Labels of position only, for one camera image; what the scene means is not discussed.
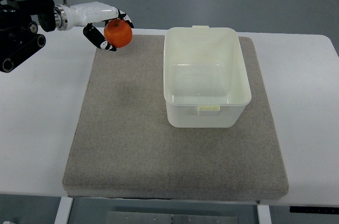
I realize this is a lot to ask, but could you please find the white plastic box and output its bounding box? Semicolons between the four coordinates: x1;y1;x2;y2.
163;26;252;128

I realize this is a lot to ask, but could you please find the white table leg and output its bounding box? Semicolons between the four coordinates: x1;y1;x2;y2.
54;197;73;224
257;204;272;224

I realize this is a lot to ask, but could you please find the grey felt mat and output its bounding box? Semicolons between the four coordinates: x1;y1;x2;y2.
63;35;289;201

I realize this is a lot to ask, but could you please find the left white table leg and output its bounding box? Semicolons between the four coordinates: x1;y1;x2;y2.
54;197;73;224

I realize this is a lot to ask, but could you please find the right white table leg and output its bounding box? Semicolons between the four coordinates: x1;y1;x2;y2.
257;204;272;224

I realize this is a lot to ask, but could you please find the black table control panel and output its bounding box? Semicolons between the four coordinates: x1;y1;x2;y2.
289;206;339;214

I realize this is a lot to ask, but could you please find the orange fruit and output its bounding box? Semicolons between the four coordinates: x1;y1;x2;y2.
104;19;132;48

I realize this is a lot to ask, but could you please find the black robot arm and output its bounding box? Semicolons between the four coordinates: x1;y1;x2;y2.
1;0;68;73

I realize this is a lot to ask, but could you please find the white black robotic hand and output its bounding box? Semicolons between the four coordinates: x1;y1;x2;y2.
55;2;133;51

